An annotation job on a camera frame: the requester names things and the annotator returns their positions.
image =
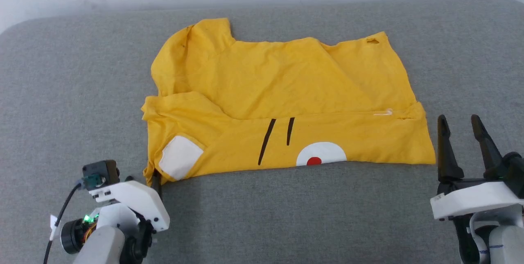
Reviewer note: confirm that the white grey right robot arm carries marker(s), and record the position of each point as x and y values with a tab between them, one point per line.
499	239

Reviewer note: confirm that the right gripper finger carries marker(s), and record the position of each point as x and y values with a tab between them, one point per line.
447	153
487	149

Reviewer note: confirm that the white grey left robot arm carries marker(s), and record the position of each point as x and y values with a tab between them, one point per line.
104	239

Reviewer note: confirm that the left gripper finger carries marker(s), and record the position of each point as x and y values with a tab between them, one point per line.
156	184

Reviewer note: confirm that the yellow t-shirt with white patches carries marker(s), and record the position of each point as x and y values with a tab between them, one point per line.
266	75

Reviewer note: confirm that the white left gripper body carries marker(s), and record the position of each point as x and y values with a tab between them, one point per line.
141	200

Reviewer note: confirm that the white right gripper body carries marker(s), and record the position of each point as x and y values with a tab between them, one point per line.
470	198

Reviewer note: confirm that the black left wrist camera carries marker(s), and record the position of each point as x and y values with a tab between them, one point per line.
100	172

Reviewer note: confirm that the grey fabric sofa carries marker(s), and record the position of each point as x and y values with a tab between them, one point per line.
286	215

